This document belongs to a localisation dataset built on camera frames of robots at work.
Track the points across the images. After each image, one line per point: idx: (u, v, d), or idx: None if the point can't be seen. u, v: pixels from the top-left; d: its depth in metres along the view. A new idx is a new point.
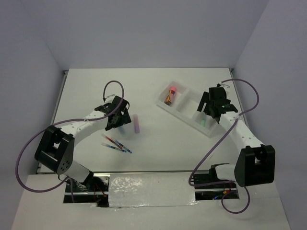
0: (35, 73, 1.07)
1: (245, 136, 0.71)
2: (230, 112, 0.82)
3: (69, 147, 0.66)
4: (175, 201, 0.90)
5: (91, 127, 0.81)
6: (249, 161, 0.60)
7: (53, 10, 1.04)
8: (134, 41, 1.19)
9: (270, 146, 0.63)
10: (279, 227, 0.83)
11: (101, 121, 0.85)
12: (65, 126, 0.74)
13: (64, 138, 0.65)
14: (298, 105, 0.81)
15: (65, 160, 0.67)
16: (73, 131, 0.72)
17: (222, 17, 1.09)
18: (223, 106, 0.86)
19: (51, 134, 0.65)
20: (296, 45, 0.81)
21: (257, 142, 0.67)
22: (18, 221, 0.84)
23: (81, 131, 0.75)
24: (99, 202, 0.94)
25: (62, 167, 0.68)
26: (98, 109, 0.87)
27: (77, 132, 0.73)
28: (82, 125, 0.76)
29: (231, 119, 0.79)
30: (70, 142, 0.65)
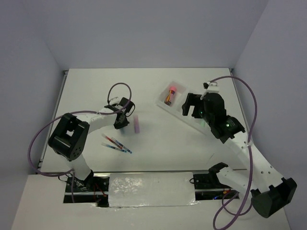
0: (35, 73, 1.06)
1: (264, 171, 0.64)
2: (238, 134, 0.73)
3: (84, 133, 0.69)
4: (175, 201, 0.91)
5: (101, 122, 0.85)
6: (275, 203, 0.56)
7: (52, 8, 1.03)
8: (133, 41, 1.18)
9: (291, 180, 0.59)
10: (277, 227, 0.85)
11: (110, 118, 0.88)
12: (80, 115, 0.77)
13: (80, 125, 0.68)
14: (297, 107, 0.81)
15: (78, 147, 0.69)
16: (88, 119, 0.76)
17: (223, 17, 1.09)
18: (229, 126, 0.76)
19: (67, 120, 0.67)
20: (295, 48, 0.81)
21: (278, 178, 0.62)
22: (18, 221, 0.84)
23: (94, 121, 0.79)
24: (99, 201, 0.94)
25: (73, 155, 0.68)
26: (108, 106, 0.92)
27: (91, 120, 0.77)
28: (95, 116, 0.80)
29: (243, 146, 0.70)
30: (86, 128, 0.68)
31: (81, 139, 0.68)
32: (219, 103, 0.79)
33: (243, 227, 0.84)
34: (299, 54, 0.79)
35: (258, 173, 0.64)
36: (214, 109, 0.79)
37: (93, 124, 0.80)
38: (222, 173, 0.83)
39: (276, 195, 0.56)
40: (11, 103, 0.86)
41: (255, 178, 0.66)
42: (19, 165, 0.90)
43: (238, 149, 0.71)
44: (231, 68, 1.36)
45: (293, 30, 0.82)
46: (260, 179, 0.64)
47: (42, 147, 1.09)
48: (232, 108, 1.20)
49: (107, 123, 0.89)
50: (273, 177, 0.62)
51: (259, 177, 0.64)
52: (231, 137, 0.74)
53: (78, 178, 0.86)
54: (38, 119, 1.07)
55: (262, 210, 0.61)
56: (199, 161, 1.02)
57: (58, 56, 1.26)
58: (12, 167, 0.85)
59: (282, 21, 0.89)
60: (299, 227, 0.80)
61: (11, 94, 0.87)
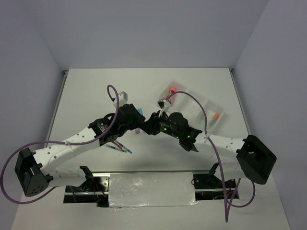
0: (35, 73, 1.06)
1: (228, 145, 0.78)
2: (198, 138, 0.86)
3: (33, 180, 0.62)
4: (175, 201, 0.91)
5: (74, 153, 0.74)
6: (251, 159, 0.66)
7: (51, 8, 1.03)
8: (133, 40, 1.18)
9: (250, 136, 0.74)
10: (277, 226, 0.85)
11: (89, 145, 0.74)
12: (42, 150, 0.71)
13: (31, 169, 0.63)
14: (297, 107, 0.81)
15: (35, 187, 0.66)
16: (43, 160, 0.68)
17: (223, 17, 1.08)
18: (190, 136, 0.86)
19: (21, 161, 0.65)
20: (295, 47, 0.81)
21: (240, 142, 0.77)
22: (18, 222, 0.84)
23: (56, 159, 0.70)
24: (99, 201, 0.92)
25: (34, 191, 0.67)
26: (93, 125, 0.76)
27: (50, 161, 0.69)
28: (58, 151, 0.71)
29: (205, 140, 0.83)
30: (35, 175, 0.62)
31: (33, 183, 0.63)
32: (181, 120, 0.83)
33: (243, 227, 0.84)
34: (299, 55, 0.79)
35: (226, 149, 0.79)
36: (180, 128, 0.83)
37: (57, 162, 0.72)
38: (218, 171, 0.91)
39: (246, 154, 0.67)
40: (11, 103, 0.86)
41: (228, 155, 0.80)
42: None
43: (203, 144, 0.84)
44: (231, 68, 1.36)
45: (293, 30, 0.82)
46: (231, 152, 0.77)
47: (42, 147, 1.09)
48: (232, 108, 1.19)
49: (88, 148, 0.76)
50: (236, 143, 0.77)
51: (228, 150, 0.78)
52: (194, 141, 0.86)
53: (75, 185, 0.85)
54: (38, 119, 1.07)
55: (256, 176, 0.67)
56: (198, 161, 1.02)
57: (58, 56, 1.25)
58: (13, 168, 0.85)
59: (282, 21, 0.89)
60: (298, 226, 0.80)
61: (11, 95, 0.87)
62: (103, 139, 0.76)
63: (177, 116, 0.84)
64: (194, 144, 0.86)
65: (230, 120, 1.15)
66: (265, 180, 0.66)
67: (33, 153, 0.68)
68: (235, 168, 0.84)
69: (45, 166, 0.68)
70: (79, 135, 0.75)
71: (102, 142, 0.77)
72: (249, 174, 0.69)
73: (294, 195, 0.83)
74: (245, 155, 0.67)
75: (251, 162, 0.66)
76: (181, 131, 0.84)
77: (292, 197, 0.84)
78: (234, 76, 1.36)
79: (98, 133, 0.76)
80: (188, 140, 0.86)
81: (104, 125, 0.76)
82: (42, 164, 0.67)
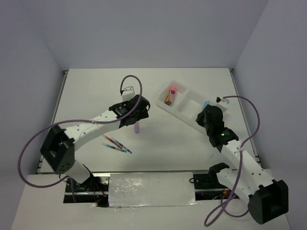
0: (35, 73, 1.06)
1: (255, 174, 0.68)
2: (232, 142, 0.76)
3: (66, 153, 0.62)
4: (175, 201, 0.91)
5: (99, 132, 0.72)
6: (265, 202, 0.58)
7: (51, 8, 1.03)
8: (133, 40, 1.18)
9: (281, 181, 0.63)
10: (277, 227, 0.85)
11: (112, 125, 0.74)
12: (70, 128, 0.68)
13: (64, 143, 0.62)
14: (297, 106, 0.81)
15: (64, 163, 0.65)
16: (75, 135, 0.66)
17: (223, 17, 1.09)
18: (224, 135, 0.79)
19: (53, 135, 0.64)
20: (295, 46, 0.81)
21: (268, 179, 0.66)
22: (18, 222, 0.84)
23: (86, 135, 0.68)
24: (99, 201, 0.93)
25: (62, 168, 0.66)
26: (112, 108, 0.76)
27: (80, 137, 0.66)
28: (88, 128, 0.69)
29: (235, 151, 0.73)
30: (69, 148, 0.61)
31: (65, 157, 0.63)
32: (217, 113, 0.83)
33: (243, 227, 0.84)
34: (299, 55, 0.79)
35: (250, 175, 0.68)
36: (212, 119, 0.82)
37: (84, 139, 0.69)
38: (222, 174, 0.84)
39: (265, 193, 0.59)
40: (11, 103, 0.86)
41: (248, 179, 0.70)
42: (19, 165, 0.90)
43: (231, 154, 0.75)
44: (231, 68, 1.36)
45: (293, 30, 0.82)
46: (253, 182, 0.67)
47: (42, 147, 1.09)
48: (232, 108, 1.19)
49: (109, 128, 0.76)
50: (265, 178, 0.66)
51: (251, 178, 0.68)
52: (226, 143, 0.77)
53: (76, 181, 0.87)
54: (38, 119, 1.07)
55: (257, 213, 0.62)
56: (199, 161, 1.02)
57: (58, 56, 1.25)
58: (13, 167, 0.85)
59: (282, 21, 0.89)
60: (299, 227, 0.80)
61: (11, 95, 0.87)
62: (122, 121, 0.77)
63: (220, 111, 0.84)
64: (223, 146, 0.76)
65: (230, 120, 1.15)
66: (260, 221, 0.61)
67: (64, 130, 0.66)
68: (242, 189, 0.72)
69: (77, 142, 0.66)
70: (102, 116, 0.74)
71: (121, 124, 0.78)
72: (253, 205, 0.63)
73: (294, 195, 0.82)
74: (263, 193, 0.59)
75: (264, 202, 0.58)
76: (213, 122, 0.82)
77: (292, 198, 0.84)
78: (234, 76, 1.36)
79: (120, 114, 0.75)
80: (219, 135, 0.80)
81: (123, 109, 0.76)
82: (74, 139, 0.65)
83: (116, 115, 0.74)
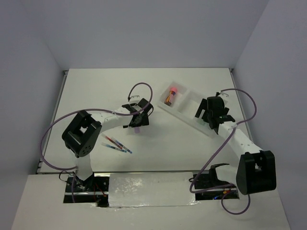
0: (35, 73, 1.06)
1: (243, 143, 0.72)
2: (228, 122, 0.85)
3: (94, 133, 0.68)
4: (175, 201, 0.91)
5: (115, 122, 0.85)
6: (249, 166, 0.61)
7: (51, 8, 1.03)
8: (133, 41, 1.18)
9: (269, 152, 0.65)
10: (278, 227, 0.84)
11: (125, 120, 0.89)
12: (95, 114, 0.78)
13: (92, 124, 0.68)
14: (297, 106, 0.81)
15: (88, 145, 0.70)
16: (101, 120, 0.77)
17: (223, 17, 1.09)
18: (221, 118, 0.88)
19: (81, 119, 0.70)
20: (295, 46, 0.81)
21: (256, 148, 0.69)
22: (18, 222, 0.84)
23: (108, 121, 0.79)
24: (99, 201, 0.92)
25: (84, 151, 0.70)
26: (125, 106, 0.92)
27: (105, 122, 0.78)
28: (109, 116, 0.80)
29: (229, 128, 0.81)
30: (96, 129, 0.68)
31: (92, 138, 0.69)
32: (218, 98, 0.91)
33: (243, 227, 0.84)
34: (299, 54, 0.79)
35: (239, 145, 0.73)
36: (212, 104, 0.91)
37: (106, 125, 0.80)
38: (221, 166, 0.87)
39: (251, 159, 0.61)
40: (11, 103, 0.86)
41: (238, 152, 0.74)
42: (19, 165, 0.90)
43: (225, 131, 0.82)
44: (231, 68, 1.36)
45: (293, 30, 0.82)
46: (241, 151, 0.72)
47: (42, 147, 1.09)
48: (232, 108, 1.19)
49: (122, 123, 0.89)
50: (252, 148, 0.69)
51: (240, 148, 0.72)
52: (221, 123, 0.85)
53: (79, 178, 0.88)
54: (38, 119, 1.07)
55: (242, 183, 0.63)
56: (199, 160, 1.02)
57: (58, 56, 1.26)
58: (12, 167, 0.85)
59: (282, 21, 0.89)
60: (299, 226, 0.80)
61: (11, 95, 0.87)
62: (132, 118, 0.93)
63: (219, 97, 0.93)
64: (219, 125, 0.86)
65: None
66: (245, 191, 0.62)
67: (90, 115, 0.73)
68: None
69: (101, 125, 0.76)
70: (119, 110, 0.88)
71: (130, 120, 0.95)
72: (240, 174, 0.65)
73: (293, 196, 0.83)
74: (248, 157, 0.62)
75: (248, 165, 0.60)
76: (212, 107, 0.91)
77: (292, 197, 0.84)
78: (234, 76, 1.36)
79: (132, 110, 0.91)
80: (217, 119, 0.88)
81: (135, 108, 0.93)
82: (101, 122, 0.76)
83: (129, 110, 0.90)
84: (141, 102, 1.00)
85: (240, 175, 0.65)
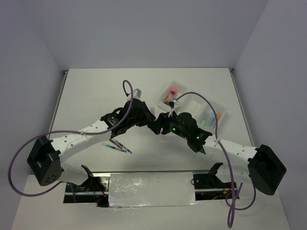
0: (35, 73, 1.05)
1: (239, 152, 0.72)
2: (208, 139, 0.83)
3: (52, 166, 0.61)
4: (174, 201, 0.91)
5: (88, 142, 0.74)
6: (261, 170, 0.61)
7: (51, 8, 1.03)
8: (133, 40, 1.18)
9: (263, 145, 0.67)
10: (277, 227, 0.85)
11: (102, 136, 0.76)
12: (58, 138, 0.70)
13: (50, 154, 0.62)
14: (297, 106, 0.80)
15: (50, 175, 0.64)
16: (62, 147, 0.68)
17: (223, 17, 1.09)
18: (199, 137, 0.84)
19: (40, 146, 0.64)
20: (295, 46, 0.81)
21: (252, 149, 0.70)
22: (18, 222, 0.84)
23: (74, 146, 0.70)
24: (99, 201, 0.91)
25: (47, 180, 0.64)
26: (104, 118, 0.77)
27: (67, 149, 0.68)
28: (75, 140, 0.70)
29: (215, 144, 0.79)
30: (54, 161, 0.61)
31: (51, 168, 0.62)
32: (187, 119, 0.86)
33: (243, 227, 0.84)
34: (299, 54, 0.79)
35: (236, 156, 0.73)
36: (189, 128, 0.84)
37: (73, 150, 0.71)
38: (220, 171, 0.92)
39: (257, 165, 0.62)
40: (11, 104, 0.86)
41: (237, 162, 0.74)
42: (20, 164, 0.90)
43: (212, 148, 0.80)
44: (231, 68, 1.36)
45: (293, 30, 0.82)
46: (241, 160, 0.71)
47: None
48: (233, 108, 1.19)
49: (99, 139, 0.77)
50: (248, 152, 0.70)
51: (239, 158, 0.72)
52: (203, 143, 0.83)
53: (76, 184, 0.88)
54: (38, 119, 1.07)
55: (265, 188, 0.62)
56: (198, 160, 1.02)
57: (58, 56, 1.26)
58: (13, 168, 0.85)
59: (283, 20, 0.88)
60: (299, 226, 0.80)
61: (11, 95, 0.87)
62: (114, 131, 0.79)
63: (186, 114, 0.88)
64: (203, 146, 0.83)
65: (229, 120, 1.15)
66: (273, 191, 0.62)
67: (51, 141, 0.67)
68: (241, 173, 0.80)
69: (62, 154, 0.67)
70: (93, 126, 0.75)
71: (112, 133, 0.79)
72: (257, 182, 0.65)
73: (294, 196, 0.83)
74: (256, 164, 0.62)
75: (260, 172, 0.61)
76: (189, 130, 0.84)
77: (292, 198, 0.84)
78: (234, 76, 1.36)
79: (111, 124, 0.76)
80: (197, 141, 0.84)
81: (115, 119, 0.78)
82: (61, 151, 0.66)
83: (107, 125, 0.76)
84: (124, 108, 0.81)
85: (257, 182, 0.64)
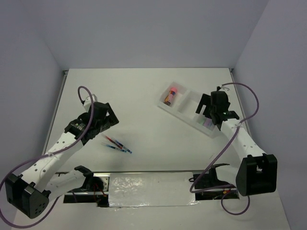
0: (35, 73, 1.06)
1: (246, 145, 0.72)
2: (231, 120, 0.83)
3: (33, 198, 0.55)
4: (175, 201, 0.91)
5: (61, 161, 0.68)
6: (250, 170, 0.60)
7: (51, 8, 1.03)
8: (133, 40, 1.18)
9: (272, 155, 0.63)
10: (278, 227, 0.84)
11: (73, 148, 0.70)
12: (27, 170, 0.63)
13: (26, 189, 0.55)
14: (297, 106, 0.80)
15: (38, 205, 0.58)
16: (34, 178, 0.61)
17: (223, 17, 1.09)
18: (225, 114, 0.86)
19: (12, 187, 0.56)
20: (295, 45, 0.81)
21: (259, 151, 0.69)
22: (18, 222, 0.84)
23: (47, 172, 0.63)
24: (99, 201, 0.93)
25: (38, 210, 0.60)
26: (69, 129, 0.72)
27: (41, 177, 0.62)
28: (46, 164, 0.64)
29: (232, 127, 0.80)
30: (32, 194, 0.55)
31: (34, 201, 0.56)
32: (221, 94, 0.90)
33: (243, 227, 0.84)
34: (299, 54, 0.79)
35: (242, 147, 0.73)
36: (216, 101, 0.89)
37: (49, 175, 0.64)
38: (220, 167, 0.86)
39: (252, 162, 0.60)
40: (11, 103, 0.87)
41: (240, 153, 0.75)
42: (19, 164, 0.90)
43: (228, 129, 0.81)
44: (231, 68, 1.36)
45: (293, 30, 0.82)
46: (243, 152, 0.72)
47: (42, 147, 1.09)
48: (233, 108, 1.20)
49: (71, 154, 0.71)
50: (255, 150, 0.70)
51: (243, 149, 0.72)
52: (225, 119, 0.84)
53: (76, 187, 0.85)
54: (38, 119, 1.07)
55: (242, 186, 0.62)
56: (199, 160, 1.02)
57: (58, 56, 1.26)
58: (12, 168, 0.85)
59: (282, 21, 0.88)
60: (299, 226, 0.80)
61: (11, 94, 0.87)
62: (84, 138, 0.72)
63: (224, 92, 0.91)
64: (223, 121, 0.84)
65: None
66: (244, 194, 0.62)
67: (20, 176, 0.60)
68: (233, 171, 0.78)
69: (38, 184, 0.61)
70: (60, 142, 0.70)
71: (85, 140, 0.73)
72: (239, 175, 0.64)
73: (294, 195, 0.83)
74: (250, 161, 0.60)
75: (248, 169, 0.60)
76: (216, 102, 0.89)
77: (292, 197, 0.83)
78: (234, 76, 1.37)
79: (77, 133, 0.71)
80: (221, 115, 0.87)
81: (80, 124, 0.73)
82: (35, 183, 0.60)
83: (74, 136, 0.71)
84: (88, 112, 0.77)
85: (240, 177, 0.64)
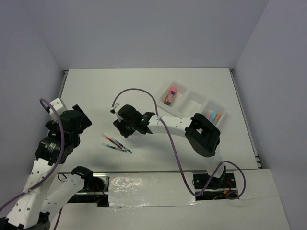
0: (34, 72, 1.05)
1: (177, 124, 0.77)
2: (152, 119, 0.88)
3: None
4: (175, 201, 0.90)
5: (44, 190, 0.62)
6: (195, 136, 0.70)
7: (51, 8, 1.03)
8: (133, 41, 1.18)
9: (196, 115, 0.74)
10: (278, 227, 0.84)
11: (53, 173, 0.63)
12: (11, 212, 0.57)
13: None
14: (297, 106, 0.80)
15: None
16: (21, 219, 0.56)
17: (223, 17, 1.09)
18: (143, 120, 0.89)
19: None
20: (295, 45, 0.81)
21: (187, 120, 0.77)
22: None
23: (32, 210, 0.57)
24: (99, 201, 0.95)
25: None
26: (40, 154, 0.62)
27: (27, 217, 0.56)
28: (28, 201, 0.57)
29: (157, 122, 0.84)
30: None
31: None
32: (125, 108, 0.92)
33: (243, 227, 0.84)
34: (299, 55, 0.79)
35: (176, 128, 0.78)
36: (127, 116, 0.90)
37: (37, 209, 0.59)
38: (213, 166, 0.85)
39: (190, 132, 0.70)
40: (11, 103, 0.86)
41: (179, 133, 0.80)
42: (19, 164, 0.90)
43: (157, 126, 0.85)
44: (231, 68, 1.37)
45: (293, 29, 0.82)
46: (181, 131, 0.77)
47: None
48: (233, 108, 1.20)
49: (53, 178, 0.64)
50: (184, 123, 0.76)
51: (178, 130, 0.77)
52: (148, 123, 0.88)
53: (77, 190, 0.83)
54: (38, 119, 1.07)
55: (204, 151, 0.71)
56: (198, 160, 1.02)
57: (58, 56, 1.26)
58: (12, 168, 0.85)
59: (282, 21, 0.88)
60: (299, 226, 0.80)
61: (11, 94, 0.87)
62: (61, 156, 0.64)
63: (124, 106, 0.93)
64: (149, 127, 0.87)
65: (229, 120, 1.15)
66: (211, 155, 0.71)
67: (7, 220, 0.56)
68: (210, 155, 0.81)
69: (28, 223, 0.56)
70: (34, 172, 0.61)
71: (63, 158, 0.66)
72: (196, 148, 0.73)
73: (294, 195, 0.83)
74: (191, 132, 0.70)
75: (194, 138, 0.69)
76: (130, 117, 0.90)
77: (292, 197, 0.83)
78: (234, 76, 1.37)
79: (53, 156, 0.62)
80: (142, 123, 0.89)
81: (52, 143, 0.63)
82: (23, 224, 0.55)
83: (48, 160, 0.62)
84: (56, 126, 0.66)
85: (197, 148, 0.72)
